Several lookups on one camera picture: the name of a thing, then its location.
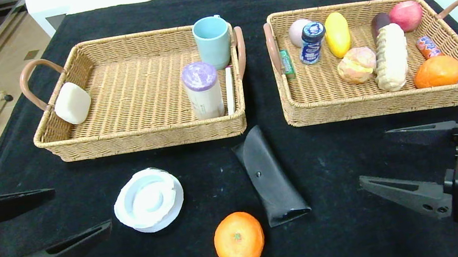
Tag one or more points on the purple topped bag roll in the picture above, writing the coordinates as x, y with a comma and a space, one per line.
203, 92

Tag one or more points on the blue gum bottle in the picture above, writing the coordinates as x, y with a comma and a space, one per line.
312, 43

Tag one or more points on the red apple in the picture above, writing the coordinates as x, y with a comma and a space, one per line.
406, 16

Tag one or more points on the green gum pack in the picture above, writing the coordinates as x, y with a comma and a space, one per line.
287, 64

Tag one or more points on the yellow mango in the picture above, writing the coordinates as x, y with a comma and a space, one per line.
337, 34

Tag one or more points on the wicker basket holding food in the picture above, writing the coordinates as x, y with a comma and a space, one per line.
322, 88

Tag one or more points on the mandarin orange with green stem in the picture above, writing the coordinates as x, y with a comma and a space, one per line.
238, 239

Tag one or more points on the white round lid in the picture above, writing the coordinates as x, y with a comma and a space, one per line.
149, 200

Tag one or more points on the light blue mug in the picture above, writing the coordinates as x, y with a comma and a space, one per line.
213, 45

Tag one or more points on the black glasses case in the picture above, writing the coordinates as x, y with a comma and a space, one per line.
270, 181

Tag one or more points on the purple eggplant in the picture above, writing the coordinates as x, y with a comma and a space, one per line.
379, 21

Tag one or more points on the pale pink egg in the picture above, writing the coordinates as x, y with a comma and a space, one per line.
297, 33

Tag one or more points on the wicker basket holding mug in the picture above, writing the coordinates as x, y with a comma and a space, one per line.
138, 92

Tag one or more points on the brass floor socket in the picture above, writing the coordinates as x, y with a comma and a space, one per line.
31, 55

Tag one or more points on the white soap bar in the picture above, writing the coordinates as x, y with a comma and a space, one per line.
72, 103

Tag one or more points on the ridged long bread loaf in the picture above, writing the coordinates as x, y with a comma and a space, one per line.
391, 56

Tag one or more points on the plain orange fruit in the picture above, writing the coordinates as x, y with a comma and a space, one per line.
438, 71

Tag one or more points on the round cream puff bun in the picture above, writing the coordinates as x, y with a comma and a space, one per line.
357, 65

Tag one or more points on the orange red candy pack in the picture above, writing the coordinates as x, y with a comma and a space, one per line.
429, 47

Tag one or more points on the white pen pink cap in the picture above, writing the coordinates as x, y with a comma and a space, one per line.
230, 90

